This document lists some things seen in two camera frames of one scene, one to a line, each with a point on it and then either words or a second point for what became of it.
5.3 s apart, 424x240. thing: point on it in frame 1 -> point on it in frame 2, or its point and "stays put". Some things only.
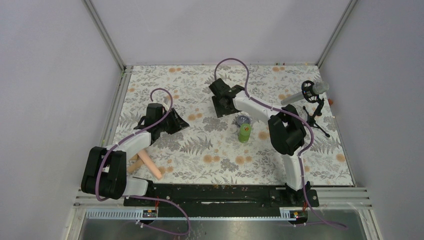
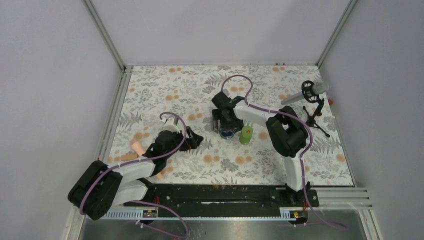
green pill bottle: [244, 132] stays put
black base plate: [221, 200] stays put
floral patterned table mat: [235, 151] stays put
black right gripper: [220, 110] -> [218, 115]
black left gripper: [178, 123] -> [192, 141]
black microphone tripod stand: [311, 121] stays put
